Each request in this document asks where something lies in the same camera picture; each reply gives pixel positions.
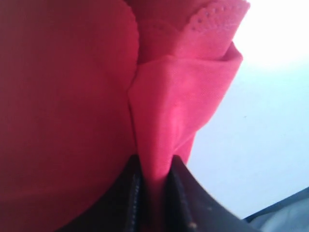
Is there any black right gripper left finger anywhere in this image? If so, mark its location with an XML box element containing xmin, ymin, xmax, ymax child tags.
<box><xmin>57</xmin><ymin>155</ymin><xmax>143</xmax><ymax>232</ymax></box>

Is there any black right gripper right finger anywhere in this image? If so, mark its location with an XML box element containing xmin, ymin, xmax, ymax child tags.
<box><xmin>164</xmin><ymin>156</ymin><xmax>257</xmax><ymax>232</ymax></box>

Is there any red scalloped placemat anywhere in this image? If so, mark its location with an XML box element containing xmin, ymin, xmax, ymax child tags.
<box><xmin>0</xmin><ymin>0</ymin><xmax>250</xmax><ymax>232</ymax></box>

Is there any dark table frame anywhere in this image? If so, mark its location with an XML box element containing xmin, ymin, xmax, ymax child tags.
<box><xmin>244</xmin><ymin>188</ymin><xmax>309</xmax><ymax>232</ymax></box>

